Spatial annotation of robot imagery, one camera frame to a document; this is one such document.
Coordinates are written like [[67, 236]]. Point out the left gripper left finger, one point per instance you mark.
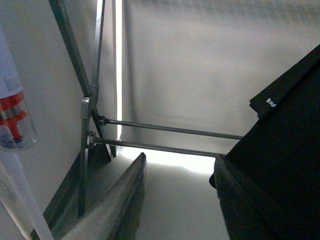
[[117, 215]]

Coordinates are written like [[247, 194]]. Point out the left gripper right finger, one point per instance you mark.
[[248, 212]]

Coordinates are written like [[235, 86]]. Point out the black printed t-shirt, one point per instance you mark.
[[281, 153]]

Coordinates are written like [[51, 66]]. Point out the lower horizontal metal rod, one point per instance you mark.
[[92, 139]]

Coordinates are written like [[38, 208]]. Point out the horizontal metal rod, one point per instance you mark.
[[92, 139], [103, 121]]

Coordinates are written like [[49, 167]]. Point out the upper horizontal metal rod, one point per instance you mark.
[[103, 121]]

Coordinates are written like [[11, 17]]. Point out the red white sprinkler tube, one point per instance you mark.
[[17, 133]]

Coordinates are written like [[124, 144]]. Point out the grey metal clothes rack frame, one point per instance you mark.
[[90, 87]]

